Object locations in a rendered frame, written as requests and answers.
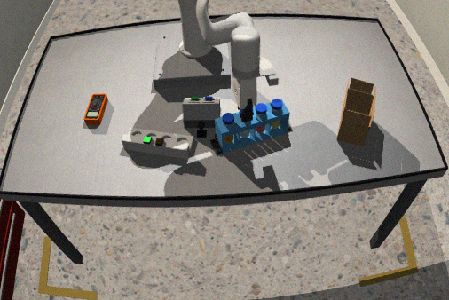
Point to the orange handheld multimeter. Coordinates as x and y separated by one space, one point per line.
96 109

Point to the black table edge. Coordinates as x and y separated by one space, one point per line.
222 196

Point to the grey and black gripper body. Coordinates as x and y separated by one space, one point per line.
244 90

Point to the blue tube rack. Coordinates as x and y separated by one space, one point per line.
254 137

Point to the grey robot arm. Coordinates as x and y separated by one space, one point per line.
245 41

